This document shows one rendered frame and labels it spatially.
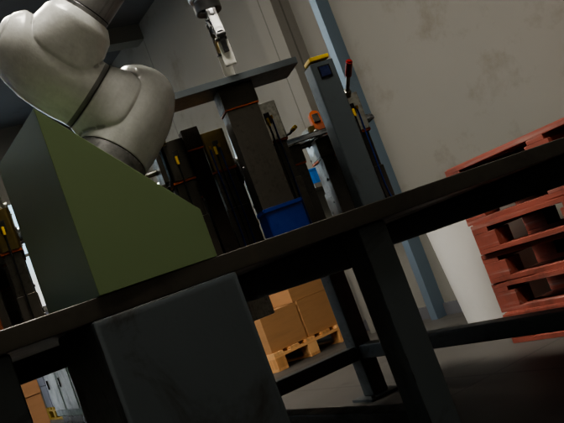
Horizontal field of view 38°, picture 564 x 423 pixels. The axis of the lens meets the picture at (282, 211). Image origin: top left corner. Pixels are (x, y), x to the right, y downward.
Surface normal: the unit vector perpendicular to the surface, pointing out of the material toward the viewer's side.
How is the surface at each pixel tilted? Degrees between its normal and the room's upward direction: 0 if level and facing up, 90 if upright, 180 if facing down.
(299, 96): 90
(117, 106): 91
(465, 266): 94
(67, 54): 107
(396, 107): 90
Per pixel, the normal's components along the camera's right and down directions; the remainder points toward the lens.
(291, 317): 0.58, -0.28
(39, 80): 0.02, 0.47
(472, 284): -0.66, 0.26
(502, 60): -0.83, 0.27
